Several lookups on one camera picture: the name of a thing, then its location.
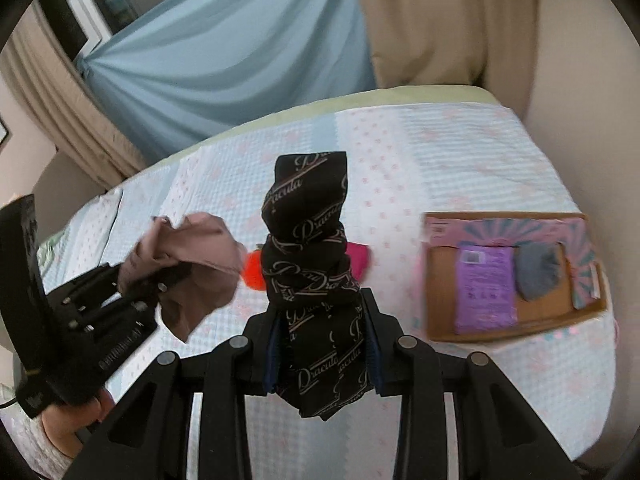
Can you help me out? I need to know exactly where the person's left hand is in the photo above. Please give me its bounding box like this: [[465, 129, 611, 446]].
[[41, 388, 115, 458]]

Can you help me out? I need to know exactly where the beige curtain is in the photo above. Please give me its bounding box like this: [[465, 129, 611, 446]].
[[1, 1, 146, 188], [360, 0, 538, 117]]

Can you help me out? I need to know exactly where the black printed Dracula cloth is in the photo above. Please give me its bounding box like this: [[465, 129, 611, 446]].
[[260, 152, 371, 420]]

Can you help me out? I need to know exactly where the orange pompom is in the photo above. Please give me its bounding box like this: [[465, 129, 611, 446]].
[[241, 249, 267, 292]]

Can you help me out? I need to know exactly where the magenta pink pouch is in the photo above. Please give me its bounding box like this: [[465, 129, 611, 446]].
[[346, 242, 372, 283]]

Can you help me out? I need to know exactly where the beige curtain right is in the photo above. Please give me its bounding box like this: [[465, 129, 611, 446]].
[[360, 0, 538, 117]]

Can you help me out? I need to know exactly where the mauve pink cloth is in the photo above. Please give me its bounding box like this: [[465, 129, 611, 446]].
[[117, 212, 247, 342]]

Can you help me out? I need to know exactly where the green mattress sheet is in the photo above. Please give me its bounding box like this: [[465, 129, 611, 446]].
[[129, 84, 500, 181]]

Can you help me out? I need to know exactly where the green crumpled cloth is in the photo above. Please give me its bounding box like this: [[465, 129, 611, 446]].
[[37, 231, 65, 275]]

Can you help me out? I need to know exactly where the checkered pastel bedspread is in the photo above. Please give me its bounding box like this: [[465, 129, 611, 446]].
[[42, 103, 615, 479]]

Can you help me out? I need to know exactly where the purple plastic packet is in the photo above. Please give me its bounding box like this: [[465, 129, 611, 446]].
[[454, 245, 518, 335]]

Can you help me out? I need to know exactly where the cardboard box with pink flaps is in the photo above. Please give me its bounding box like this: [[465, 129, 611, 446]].
[[424, 211, 608, 342]]

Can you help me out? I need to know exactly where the grey rolled fuzzy sock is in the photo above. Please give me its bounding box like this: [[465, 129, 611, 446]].
[[514, 242, 563, 301]]

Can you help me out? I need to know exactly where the beige curtain left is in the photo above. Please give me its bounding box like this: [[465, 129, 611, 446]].
[[1, 1, 146, 188]]

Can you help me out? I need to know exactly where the light blue hanging sheet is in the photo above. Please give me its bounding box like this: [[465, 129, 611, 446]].
[[79, 0, 375, 162]]

